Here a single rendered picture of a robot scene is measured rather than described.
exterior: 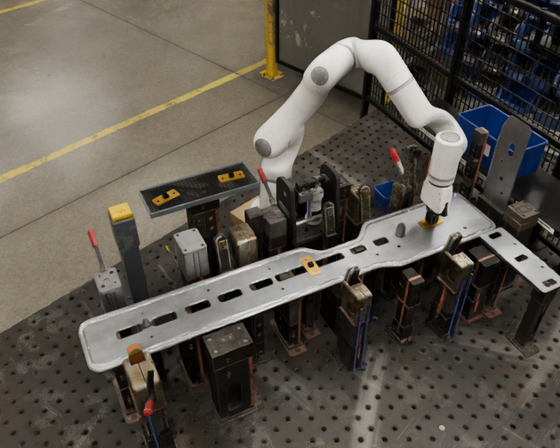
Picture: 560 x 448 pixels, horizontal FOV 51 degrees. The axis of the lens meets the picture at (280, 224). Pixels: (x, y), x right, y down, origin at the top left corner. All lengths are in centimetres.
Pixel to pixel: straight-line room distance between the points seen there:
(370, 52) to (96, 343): 114
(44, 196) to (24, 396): 214
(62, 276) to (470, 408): 227
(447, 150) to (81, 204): 259
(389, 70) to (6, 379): 153
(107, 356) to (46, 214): 227
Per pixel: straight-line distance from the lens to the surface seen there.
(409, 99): 180
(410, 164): 205
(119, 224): 184
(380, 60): 179
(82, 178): 409
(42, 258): 356
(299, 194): 185
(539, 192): 226
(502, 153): 210
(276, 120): 204
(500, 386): 205
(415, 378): 198
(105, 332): 173
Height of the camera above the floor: 230
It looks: 41 degrees down
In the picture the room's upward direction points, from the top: straight up
